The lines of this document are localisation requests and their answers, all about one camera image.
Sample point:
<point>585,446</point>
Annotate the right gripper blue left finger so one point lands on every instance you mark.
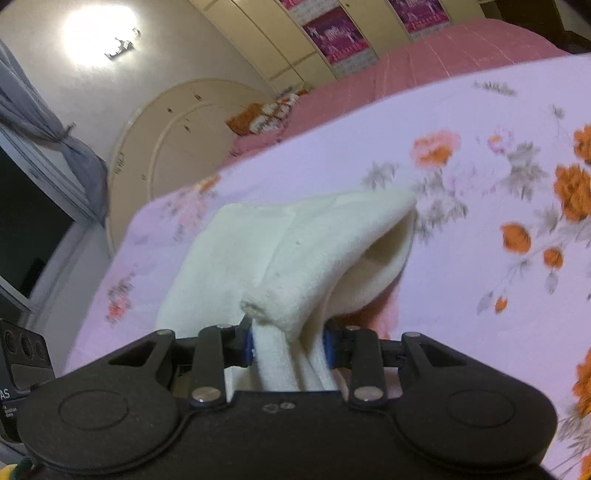
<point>237,344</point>

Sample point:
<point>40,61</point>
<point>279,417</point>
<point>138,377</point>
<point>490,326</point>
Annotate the orange patterned pillow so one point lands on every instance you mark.
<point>259,118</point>

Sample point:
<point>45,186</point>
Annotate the pink checked bed cover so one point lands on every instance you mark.
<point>475,46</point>

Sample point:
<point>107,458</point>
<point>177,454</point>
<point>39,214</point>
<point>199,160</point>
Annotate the lilac floral bedsheet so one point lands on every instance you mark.
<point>499,163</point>

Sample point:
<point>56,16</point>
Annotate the grey curtain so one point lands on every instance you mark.
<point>24,111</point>

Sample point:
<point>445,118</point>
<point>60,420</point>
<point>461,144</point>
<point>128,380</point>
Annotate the cream round headboard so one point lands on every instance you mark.
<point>177,139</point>

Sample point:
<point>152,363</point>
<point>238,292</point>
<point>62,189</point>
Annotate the wall lamp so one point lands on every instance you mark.
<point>121,44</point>

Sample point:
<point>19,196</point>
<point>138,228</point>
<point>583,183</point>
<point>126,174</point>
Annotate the lower right magenta poster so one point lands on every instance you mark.
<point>420,15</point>

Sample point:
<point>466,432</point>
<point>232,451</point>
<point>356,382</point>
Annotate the cream knit sweater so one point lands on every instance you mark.
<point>289,269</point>

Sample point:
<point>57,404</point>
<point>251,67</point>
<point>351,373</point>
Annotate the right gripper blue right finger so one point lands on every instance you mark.
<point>338,348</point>

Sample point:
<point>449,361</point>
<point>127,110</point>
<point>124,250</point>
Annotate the lower left magenta poster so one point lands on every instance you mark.
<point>336,36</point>

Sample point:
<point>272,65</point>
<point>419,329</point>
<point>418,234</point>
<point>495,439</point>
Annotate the magenta poster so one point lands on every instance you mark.
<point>420,15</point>
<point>336,36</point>

